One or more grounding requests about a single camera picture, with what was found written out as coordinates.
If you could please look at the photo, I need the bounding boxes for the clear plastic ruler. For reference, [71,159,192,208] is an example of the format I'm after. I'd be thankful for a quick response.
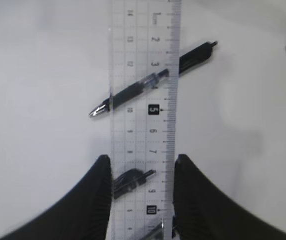
[109,0,181,240]

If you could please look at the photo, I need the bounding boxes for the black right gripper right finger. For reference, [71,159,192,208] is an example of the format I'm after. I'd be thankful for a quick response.
[173,154,286,240]

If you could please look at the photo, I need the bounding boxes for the black pen under ruler left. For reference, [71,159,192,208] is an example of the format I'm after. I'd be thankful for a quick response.
[112,168,156,200]

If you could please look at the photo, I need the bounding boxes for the black pen under ruler right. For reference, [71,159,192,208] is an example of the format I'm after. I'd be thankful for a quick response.
[147,217,178,240]

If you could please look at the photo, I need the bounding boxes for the black pen under ruler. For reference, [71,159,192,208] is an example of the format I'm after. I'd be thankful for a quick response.
[112,168,156,200]
[147,217,178,240]

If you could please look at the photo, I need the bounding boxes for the black pen far left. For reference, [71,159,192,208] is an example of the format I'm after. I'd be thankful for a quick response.
[89,41,218,118]

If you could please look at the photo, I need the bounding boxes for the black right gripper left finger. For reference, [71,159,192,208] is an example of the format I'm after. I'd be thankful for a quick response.
[2,155,112,240]

